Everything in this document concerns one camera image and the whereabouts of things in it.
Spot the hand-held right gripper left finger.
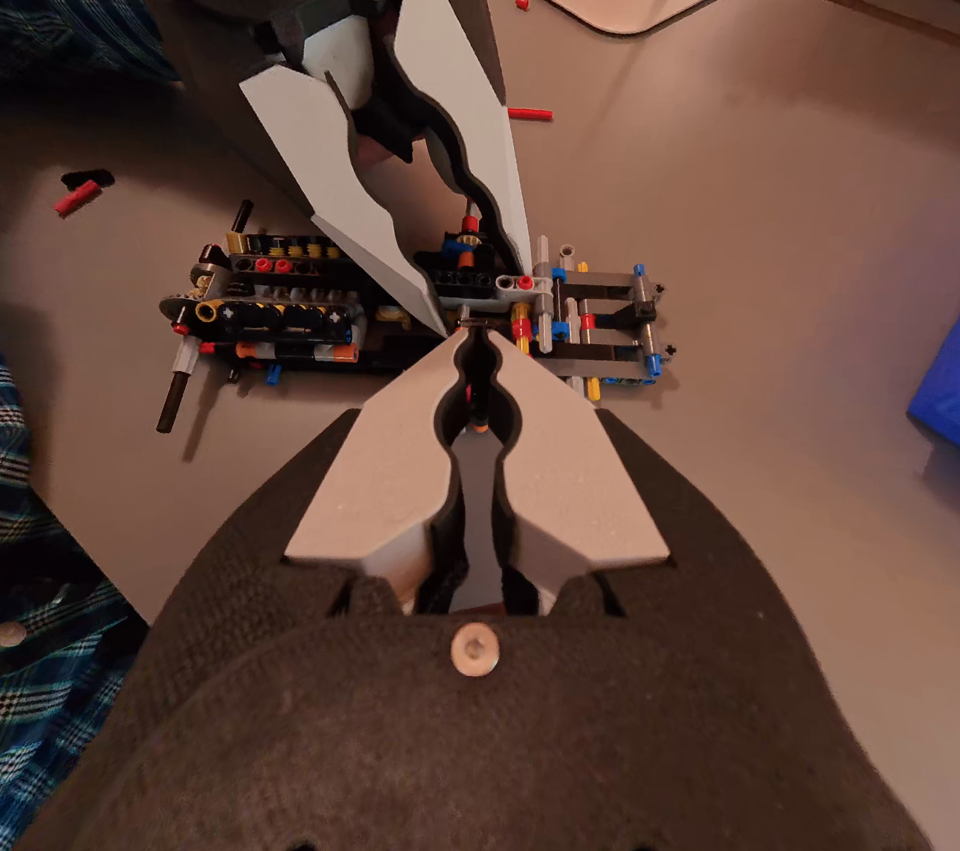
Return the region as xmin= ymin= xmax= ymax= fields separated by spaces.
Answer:
xmin=283 ymin=329 xmax=474 ymax=615

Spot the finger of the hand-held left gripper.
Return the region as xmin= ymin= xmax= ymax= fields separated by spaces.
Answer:
xmin=378 ymin=0 xmax=534 ymax=272
xmin=238 ymin=13 xmax=453 ymax=338

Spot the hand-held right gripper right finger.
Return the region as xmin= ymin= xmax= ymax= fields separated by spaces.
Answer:
xmin=487 ymin=329 xmax=672 ymax=615

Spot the multicoloured lego technic model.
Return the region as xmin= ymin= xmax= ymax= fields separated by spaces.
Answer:
xmin=154 ymin=198 xmax=678 ymax=436

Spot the red and black lego pin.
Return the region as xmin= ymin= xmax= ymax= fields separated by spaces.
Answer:
xmin=54 ymin=168 xmax=117 ymax=217

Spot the large blue plastic bin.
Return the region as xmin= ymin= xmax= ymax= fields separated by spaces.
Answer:
xmin=906 ymin=320 xmax=960 ymax=449

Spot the blue plaid shirt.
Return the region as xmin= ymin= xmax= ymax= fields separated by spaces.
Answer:
xmin=0 ymin=356 xmax=147 ymax=837

